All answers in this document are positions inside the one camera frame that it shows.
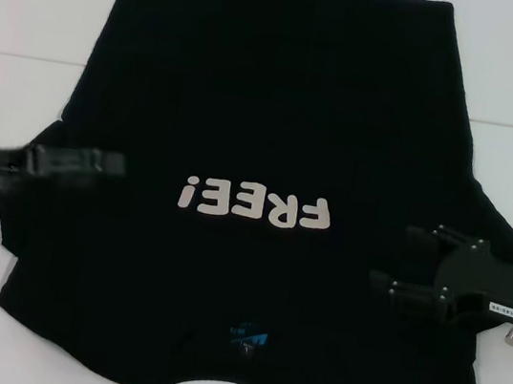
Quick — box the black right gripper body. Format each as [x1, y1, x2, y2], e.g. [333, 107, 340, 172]
[427, 231, 513, 338]

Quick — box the black shirt with FREE print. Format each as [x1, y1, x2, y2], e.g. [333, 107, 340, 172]
[0, 0, 513, 384]

